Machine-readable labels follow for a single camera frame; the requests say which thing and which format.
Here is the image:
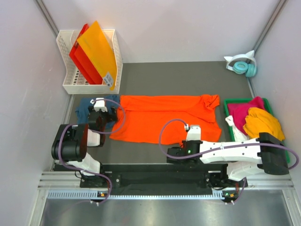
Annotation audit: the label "orange t shirt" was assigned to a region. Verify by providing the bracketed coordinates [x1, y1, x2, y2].
[110, 95, 222, 145]

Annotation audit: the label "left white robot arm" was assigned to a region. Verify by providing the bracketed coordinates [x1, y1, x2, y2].
[51, 106, 118, 187]

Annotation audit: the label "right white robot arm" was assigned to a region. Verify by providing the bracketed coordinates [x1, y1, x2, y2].
[167, 133, 289, 186]

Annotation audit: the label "blue t shirt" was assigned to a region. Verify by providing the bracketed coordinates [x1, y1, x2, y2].
[75, 95, 120, 124]

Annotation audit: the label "white perforated file basket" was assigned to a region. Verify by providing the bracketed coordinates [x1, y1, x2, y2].
[56, 29, 123, 95]

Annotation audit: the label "red plastic folder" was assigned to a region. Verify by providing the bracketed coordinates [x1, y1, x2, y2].
[69, 24, 103, 85]

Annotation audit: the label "pink t shirt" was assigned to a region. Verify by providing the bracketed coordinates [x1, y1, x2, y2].
[232, 97, 265, 135]

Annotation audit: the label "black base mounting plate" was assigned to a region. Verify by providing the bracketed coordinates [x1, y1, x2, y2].
[79, 163, 247, 196]

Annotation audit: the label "yellow t shirt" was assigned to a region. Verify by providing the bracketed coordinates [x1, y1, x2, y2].
[243, 107, 285, 141]

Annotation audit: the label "orange plastic folder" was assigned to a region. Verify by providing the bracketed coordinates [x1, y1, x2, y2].
[77, 21, 117, 90]

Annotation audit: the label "green plastic tray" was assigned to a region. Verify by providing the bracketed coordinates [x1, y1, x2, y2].
[224, 98, 290, 163]

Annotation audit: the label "cat ear headphones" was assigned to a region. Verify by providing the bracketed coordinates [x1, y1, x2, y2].
[224, 50, 257, 78]

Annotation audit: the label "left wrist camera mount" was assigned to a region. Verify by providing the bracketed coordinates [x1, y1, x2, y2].
[90, 98, 108, 112]

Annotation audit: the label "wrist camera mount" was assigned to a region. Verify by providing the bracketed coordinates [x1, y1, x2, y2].
[184, 124, 201, 141]
[90, 98, 108, 112]

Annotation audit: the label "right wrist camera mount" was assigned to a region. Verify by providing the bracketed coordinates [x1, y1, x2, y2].
[184, 124, 201, 141]

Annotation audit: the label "slotted cable duct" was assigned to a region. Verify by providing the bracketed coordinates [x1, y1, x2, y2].
[47, 190, 234, 200]

